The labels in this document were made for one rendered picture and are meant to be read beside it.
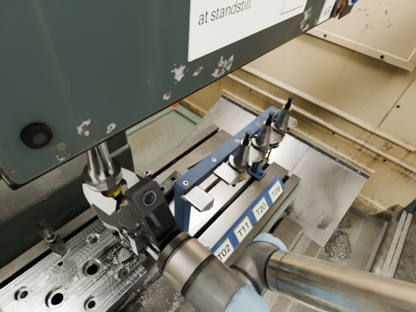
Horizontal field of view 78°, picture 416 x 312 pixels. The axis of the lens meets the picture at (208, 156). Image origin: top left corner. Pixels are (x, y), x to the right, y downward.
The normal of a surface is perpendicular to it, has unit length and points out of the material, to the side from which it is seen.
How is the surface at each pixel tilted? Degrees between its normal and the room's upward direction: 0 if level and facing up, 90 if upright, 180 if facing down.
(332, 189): 24
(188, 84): 90
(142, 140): 0
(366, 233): 17
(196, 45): 90
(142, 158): 0
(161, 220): 62
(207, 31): 90
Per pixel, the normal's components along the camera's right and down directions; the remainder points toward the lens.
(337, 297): -0.79, -0.26
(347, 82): -0.65, 0.51
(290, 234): 0.18, -0.74
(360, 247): -0.13, -0.81
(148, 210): 0.68, 0.16
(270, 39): 0.76, 0.52
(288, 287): -0.80, 0.07
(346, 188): -0.18, -0.41
